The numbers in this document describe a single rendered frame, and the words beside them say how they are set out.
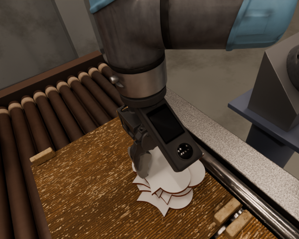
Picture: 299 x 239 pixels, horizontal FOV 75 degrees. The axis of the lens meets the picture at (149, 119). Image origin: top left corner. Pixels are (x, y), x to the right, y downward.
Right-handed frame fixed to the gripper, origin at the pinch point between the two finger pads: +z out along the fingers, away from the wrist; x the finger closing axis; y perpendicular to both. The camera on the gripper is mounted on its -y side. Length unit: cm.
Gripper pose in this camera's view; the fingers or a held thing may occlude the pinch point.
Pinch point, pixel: (162, 165)
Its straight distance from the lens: 43.1
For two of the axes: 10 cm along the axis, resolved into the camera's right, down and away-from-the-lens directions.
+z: 1.3, 6.9, 7.1
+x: -8.2, 4.8, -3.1
